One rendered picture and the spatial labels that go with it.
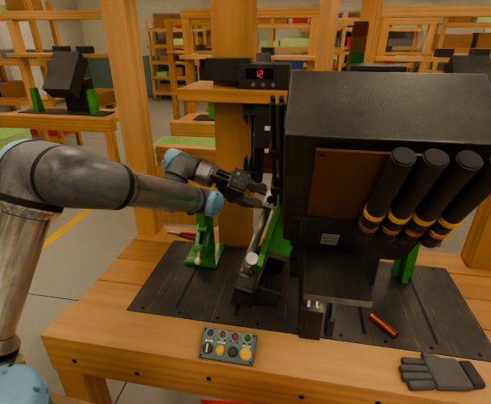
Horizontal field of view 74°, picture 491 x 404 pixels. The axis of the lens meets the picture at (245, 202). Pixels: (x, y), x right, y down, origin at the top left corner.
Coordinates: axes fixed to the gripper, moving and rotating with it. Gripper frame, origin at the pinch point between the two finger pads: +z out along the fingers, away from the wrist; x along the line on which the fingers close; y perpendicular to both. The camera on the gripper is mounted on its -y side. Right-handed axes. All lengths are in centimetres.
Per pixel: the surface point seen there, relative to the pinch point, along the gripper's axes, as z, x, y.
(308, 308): 20.4, -27.7, 4.7
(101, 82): -594, 555, -871
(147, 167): -49, 7, -30
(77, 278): -105, -44, -182
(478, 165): 23, -7, 58
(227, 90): -25.0, 25.1, 11.8
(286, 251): 9.8, -14.5, 3.8
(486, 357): 71, -23, 9
